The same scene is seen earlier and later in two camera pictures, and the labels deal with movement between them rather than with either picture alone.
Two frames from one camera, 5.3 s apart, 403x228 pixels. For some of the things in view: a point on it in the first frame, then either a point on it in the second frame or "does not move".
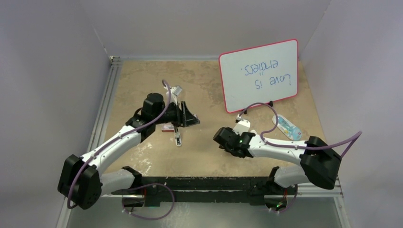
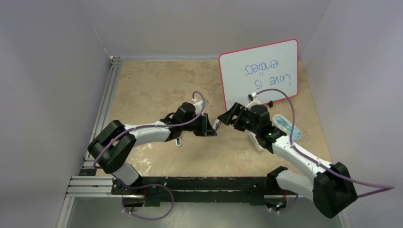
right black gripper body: [230, 151] → [245, 123]
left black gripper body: [171, 115] → [197, 127]
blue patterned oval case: [293, 132] does not move
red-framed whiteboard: [258, 74] does not move
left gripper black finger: [187, 118] → [208, 130]
